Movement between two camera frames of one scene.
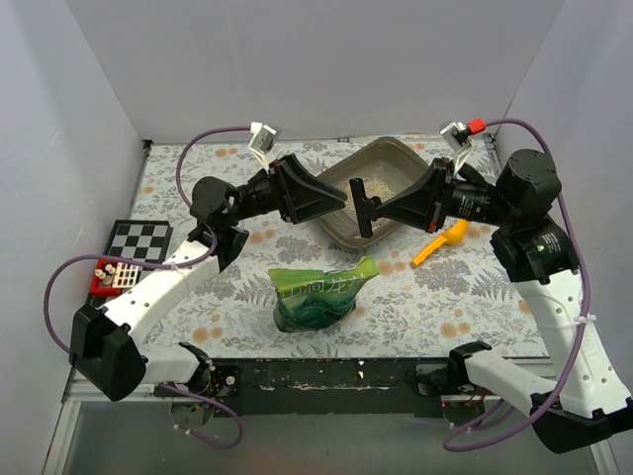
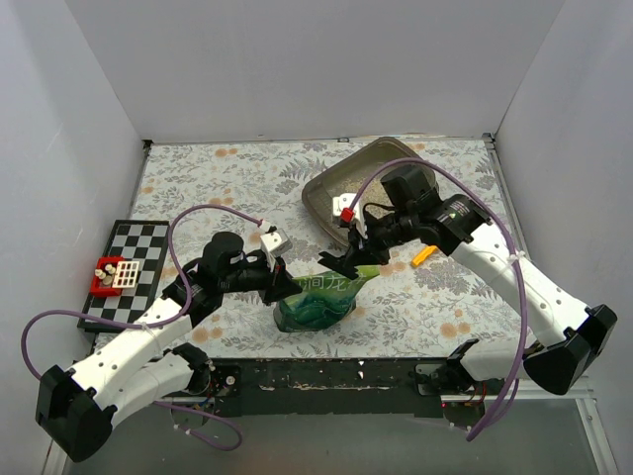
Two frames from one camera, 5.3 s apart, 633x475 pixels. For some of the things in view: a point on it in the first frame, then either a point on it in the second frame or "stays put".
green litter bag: (309, 299) stays put
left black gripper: (283, 189) -> (273, 281)
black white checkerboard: (144, 241) stays put
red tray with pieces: (112, 276) stays put
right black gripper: (439, 196) -> (356, 248)
